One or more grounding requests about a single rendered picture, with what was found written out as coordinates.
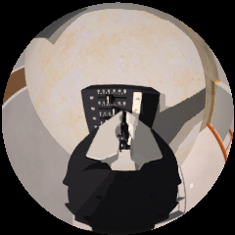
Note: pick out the black lighting desk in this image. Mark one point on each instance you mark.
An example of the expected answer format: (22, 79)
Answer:
(102, 102)

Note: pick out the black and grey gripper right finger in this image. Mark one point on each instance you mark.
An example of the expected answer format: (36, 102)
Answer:
(147, 146)

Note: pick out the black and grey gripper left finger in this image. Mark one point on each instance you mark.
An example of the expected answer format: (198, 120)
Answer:
(99, 146)

